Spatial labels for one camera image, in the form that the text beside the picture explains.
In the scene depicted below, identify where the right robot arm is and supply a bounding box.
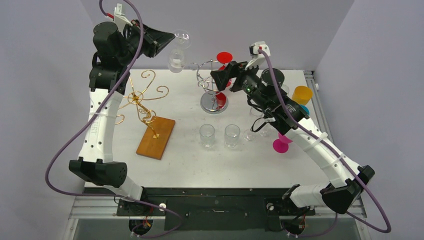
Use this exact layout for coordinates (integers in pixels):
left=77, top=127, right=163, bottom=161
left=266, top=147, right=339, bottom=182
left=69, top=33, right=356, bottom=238
left=210, top=61, right=375, bottom=214

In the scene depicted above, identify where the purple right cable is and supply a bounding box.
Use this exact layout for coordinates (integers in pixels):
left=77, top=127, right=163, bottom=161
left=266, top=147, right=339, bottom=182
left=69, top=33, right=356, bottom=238
left=258, top=48, right=392, bottom=234

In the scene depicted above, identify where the clear champagne flute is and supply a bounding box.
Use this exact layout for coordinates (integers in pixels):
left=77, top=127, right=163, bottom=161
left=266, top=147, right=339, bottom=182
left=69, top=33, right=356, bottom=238
left=243, top=107, right=263, bottom=142

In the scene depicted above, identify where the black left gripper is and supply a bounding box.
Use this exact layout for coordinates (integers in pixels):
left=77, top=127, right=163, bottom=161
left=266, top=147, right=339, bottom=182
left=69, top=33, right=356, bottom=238
left=117, top=19, right=175, bottom=66

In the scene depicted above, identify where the gold rack with wooden base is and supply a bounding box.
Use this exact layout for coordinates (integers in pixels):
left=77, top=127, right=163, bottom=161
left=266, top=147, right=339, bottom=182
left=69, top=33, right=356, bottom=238
left=119, top=69, right=176, bottom=160

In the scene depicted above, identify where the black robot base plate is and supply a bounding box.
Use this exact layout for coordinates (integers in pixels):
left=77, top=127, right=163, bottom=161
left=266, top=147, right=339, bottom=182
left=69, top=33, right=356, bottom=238
left=71, top=187, right=320, bottom=234

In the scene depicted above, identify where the clear etched goblet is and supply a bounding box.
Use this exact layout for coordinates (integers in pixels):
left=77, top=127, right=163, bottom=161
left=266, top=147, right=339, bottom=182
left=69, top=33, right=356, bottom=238
left=224, top=124, right=241, bottom=148

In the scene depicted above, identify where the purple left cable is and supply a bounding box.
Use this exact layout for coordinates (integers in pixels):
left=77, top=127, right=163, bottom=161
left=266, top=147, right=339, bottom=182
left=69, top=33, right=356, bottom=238
left=44, top=0, right=184, bottom=239

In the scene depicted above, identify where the yellow wine glass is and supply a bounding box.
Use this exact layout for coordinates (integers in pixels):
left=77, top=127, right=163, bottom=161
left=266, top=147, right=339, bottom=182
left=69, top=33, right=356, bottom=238
left=291, top=85, right=314, bottom=105

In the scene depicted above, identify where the clear glass silver rack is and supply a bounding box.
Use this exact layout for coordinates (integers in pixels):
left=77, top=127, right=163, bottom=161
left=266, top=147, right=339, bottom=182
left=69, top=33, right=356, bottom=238
left=168, top=29, right=192, bottom=74

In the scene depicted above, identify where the silver wire glass rack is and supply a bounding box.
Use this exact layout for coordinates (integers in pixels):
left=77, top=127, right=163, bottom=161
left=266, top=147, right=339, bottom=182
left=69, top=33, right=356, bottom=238
left=195, top=59, right=229, bottom=115

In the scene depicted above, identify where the blue wine glass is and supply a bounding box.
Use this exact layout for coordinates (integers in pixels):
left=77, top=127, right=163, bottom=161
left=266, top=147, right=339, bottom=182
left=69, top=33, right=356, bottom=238
left=299, top=104, right=310, bottom=116

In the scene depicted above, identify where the purple cable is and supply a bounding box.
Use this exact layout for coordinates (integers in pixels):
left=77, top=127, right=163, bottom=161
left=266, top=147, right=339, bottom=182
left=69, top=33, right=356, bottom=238
left=258, top=48, right=392, bottom=234
left=44, top=0, right=184, bottom=239

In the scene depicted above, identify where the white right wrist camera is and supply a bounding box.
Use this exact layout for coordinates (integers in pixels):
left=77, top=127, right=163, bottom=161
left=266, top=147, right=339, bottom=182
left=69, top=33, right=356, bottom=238
left=245, top=41, right=271, bottom=70

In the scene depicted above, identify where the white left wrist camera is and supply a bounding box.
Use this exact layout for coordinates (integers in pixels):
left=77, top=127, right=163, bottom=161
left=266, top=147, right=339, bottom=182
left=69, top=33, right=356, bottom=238
left=106, top=3, right=132, bottom=32

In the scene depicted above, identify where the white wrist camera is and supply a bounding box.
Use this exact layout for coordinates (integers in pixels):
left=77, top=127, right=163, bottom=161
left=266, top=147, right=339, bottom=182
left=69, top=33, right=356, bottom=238
left=106, top=3, right=132, bottom=32
left=245, top=41, right=271, bottom=70

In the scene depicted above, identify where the red wine glass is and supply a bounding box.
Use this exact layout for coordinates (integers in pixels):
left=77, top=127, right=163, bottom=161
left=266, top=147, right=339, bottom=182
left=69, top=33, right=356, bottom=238
left=215, top=51, right=233, bottom=109

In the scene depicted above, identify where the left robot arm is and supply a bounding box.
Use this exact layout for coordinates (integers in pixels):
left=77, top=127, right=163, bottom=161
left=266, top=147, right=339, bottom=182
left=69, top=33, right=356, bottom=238
left=68, top=21, right=175, bottom=215

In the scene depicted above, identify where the clear glass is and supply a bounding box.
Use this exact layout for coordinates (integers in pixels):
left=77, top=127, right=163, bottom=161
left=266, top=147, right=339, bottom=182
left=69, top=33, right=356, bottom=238
left=199, top=124, right=215, bottom=148
left=259, top=124, right=272, bottom=137

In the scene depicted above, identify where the pink wine glass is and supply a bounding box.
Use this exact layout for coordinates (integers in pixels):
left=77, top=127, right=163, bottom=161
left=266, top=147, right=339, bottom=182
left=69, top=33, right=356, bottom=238
left=272, top=133, right=293, bottom=154

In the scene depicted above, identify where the clear glass back gold rack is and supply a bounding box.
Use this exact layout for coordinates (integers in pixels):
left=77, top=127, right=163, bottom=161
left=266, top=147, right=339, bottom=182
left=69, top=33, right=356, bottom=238
left=281, top=84, right=290, bottom=96

